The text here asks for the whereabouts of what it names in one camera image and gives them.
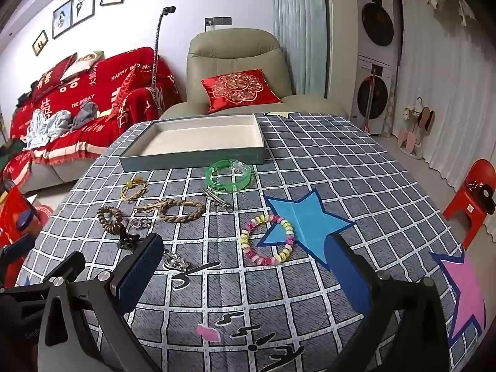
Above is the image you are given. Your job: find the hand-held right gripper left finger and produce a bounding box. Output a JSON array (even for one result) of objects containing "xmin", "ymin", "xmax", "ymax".
[{"xmin": 37, "ymin": 233, "xmax": 165, "ymax": 372}]

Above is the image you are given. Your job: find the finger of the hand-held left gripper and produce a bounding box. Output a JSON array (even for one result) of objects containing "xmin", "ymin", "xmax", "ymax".
[
  {"xmin": 0, "ymin": 240, "xmax": 36, "ymax": 280},
  {"xmin": 39, "ymin": 251, "xmax": 86, "ymax": 284}
]

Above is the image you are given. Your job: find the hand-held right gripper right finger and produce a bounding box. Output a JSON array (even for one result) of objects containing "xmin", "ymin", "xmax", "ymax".
[{"xmin": 325, "ymin": 233, "xmax": 451, "ymax": 372}]

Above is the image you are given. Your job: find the yellow cord bracelet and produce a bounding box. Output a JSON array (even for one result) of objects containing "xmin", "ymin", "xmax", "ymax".
[{"xmin": 121, "ymin": 177, "xmax": 148, "ymax": 202}]

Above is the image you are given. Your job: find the pastel beaded bracelet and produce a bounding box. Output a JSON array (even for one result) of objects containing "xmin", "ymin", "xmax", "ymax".
[{"xmin": 239, "ymin": 214, "xmax": 295, "ymax": 266}]

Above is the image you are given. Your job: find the silver hair clip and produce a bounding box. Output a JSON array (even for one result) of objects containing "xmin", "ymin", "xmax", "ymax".
[{"xmin": 202, "ymin": 188, "xmax": 235, "ymax": 213}]

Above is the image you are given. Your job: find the grey jewelry tray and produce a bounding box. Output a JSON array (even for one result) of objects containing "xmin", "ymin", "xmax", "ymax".
[{"xmin": 119, "ymin": 113, "xmax": 271, "ymax": 172}]

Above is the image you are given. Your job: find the grey sofa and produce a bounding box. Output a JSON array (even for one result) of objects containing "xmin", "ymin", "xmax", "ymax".
[{"xmin": 29, "ymin": 155, "xmax": 101, "ymax": 192}]

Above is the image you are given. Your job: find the green translucent bangle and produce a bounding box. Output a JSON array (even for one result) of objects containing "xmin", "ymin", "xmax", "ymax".
[{"xmin": 205, "ymin": 159, "xmax": 253, "ymax": 193}]

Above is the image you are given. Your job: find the grey checked tablecloth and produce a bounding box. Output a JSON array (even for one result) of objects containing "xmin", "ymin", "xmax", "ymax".
[{"xmin": 17, "ymin": 112, "xmax": 487, "ymax": 372}]

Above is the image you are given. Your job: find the light blue cloth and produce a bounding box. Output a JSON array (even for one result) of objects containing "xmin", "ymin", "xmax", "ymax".
[{"xmin": 25, "ymin": 109, "xmax": 72, "ymax": 152}]

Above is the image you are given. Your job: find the red plastic stool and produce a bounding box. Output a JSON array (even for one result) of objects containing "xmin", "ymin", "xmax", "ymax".
[{"xmin": 443, "ymin": 159, "xmax": 496, "ymax": 250}]

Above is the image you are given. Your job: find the grey cloth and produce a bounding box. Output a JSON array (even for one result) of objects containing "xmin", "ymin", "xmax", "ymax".
[{"xmin": 71, "ymin": 101, "xmax": 99, "ymax": 131}]

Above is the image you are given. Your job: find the pink decor stand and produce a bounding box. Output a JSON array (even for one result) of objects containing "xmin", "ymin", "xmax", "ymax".
[{"xmin": 398, "ymin": 97, "xmax": 436, "ymax": 159}]

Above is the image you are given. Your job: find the red printed blanket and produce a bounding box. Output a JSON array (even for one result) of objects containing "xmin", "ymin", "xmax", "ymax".
[{"xmin": 0, "ymin": 46, "xmax": 183, "ymax": 194}]

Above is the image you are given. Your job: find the red mop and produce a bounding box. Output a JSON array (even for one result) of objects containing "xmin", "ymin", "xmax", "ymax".
[{"xmin": 360, "ymin": 66, "xmax": 382, "ymax": 132}]

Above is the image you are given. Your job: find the white washing machine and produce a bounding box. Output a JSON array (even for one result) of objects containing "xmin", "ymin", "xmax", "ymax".
[{"xmin": 354, "ymin": 56, "xmax": 396, "ymax": 134}]

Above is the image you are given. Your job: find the red pillow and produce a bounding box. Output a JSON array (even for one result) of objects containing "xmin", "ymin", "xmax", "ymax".
[{"xmin": 31, "ymin": 52, "xmax": 78, "ymax": 97}]

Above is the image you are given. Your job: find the white printed pillow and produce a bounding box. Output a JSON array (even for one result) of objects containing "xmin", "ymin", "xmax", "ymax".
[{"xmin": 60, "ymin": 50, "xmax": 105, "ymax": 82}]

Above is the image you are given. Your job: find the red embroidered cushion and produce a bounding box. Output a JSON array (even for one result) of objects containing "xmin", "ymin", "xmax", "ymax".
[{"xmin": 201, "ymin": 69, "xmax": 281, "ymax": 114}]

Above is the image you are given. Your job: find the white curtain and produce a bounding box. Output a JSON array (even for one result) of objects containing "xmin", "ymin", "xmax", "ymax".
[{"xmin": 399, "ymin": 0, "xmax": 496, "ymax": 198}]

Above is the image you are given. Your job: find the selfie stick stand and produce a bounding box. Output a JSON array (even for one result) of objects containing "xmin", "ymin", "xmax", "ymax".
[{"xmin": 152, "ymin": 6, "xmax": 177, "ymax": 119}]

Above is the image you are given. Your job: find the black framed portrait photo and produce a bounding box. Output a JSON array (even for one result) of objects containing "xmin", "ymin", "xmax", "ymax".
[{"xmin": 52, "ymin": 1, "xmax": 73, "ymax": 39}]

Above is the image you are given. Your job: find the beige armchair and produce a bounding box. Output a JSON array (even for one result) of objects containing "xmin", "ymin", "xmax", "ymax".
[{"xmin": 159, "ymin": 28, "xmax": 349, "ymax": 121}]

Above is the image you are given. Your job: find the blue grey curtain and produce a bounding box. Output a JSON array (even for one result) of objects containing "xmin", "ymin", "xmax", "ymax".
[{"xmin": 269, "ymin": 0, "xmax": 330, "ymax": 99}]

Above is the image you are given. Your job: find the white dryer machine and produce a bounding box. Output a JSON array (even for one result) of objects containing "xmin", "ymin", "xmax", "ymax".
[{"xmin": 358, "ymin": 0, "xmax": 400, "ymax": 60}]

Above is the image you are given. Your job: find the black framed couple photo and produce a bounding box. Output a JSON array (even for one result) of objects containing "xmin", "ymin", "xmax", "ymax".
[{"xmin": 72, "ymin": 0, "xmax": 95, "ymax": 19}]

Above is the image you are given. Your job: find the silver link chain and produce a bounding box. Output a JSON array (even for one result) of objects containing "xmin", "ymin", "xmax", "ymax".
[{"xmin": 162, "ymin": 253, "xmax": 191, "ymax": 272}]

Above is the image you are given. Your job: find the braided brown bracelet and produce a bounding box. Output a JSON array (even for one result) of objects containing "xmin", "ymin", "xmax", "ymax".
[{"xmin": 134, "ymin": 198, "xmax": 206, "ymax": 225}]

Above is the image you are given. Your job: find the small black picture frame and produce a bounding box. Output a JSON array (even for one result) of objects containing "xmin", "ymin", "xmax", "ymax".
[{"xmin": 32, "ymin": 30, "xmax": 48, "ymax": 57}]

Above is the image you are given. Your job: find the wall switch panel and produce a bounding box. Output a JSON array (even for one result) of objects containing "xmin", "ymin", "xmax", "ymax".
[{"xmin": 205, "ymin": 16, "xmax": 232, "ymax": 32}]

